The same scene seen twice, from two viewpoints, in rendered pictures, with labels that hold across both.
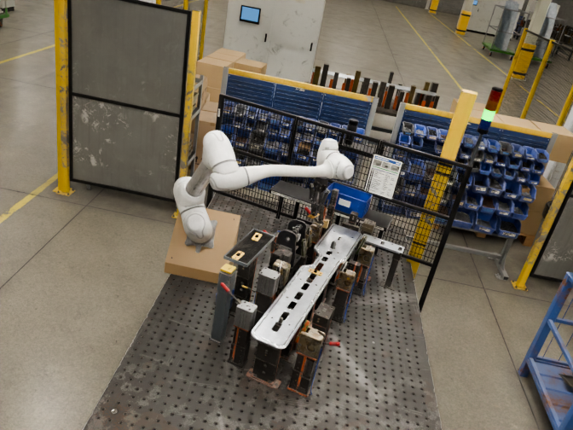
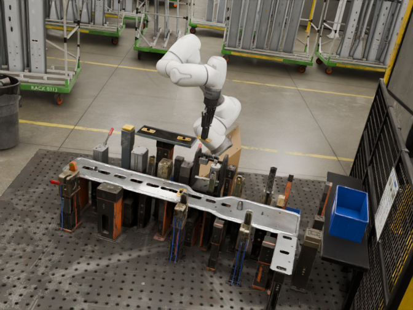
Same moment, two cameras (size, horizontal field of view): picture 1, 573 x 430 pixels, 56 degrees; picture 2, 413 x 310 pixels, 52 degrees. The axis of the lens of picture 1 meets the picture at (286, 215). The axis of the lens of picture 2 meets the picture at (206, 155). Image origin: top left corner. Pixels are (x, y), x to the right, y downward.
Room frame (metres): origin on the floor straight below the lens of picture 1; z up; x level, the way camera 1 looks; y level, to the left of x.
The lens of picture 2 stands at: (2.59, -2.25, 2.29)
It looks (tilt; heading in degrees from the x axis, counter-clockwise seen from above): 27 degrees down; 86
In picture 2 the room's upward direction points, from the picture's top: 8 degrees clockwise
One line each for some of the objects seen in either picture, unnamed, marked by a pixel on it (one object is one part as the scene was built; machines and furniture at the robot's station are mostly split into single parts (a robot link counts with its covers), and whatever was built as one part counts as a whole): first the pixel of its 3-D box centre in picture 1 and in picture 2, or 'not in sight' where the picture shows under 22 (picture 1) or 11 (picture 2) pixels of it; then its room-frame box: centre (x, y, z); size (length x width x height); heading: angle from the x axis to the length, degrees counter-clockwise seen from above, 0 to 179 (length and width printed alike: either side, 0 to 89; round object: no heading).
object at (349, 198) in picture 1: (347, 200); (348, 212); (3.52, -0.41, 1.10); 0.30 x 0.17 x 0.13; 71
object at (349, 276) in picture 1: (341, 295); (178, 231); (2.64, -0.41, 0.87); 0.12 x 0.09 x 0.35; 73
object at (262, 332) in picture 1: (315, 275); (177, 193); (2.62, -0.23, 1.00); 1.38 x 0.22 x 0.02; 163
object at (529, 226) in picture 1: (491, 171); not in sight; (6.06, -2.27, 0.68); 1.20 x 0.80 x 1.35; 91
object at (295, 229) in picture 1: (287, 260); (206, 188); (2.79, -0.06, 0.94); 0.18 x 0.13 x 0.49; 163
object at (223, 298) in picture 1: (222, 305); (126, 159); (2.27, 0.24, 0.92); 0.08 x 0.08 x 0.44; 73
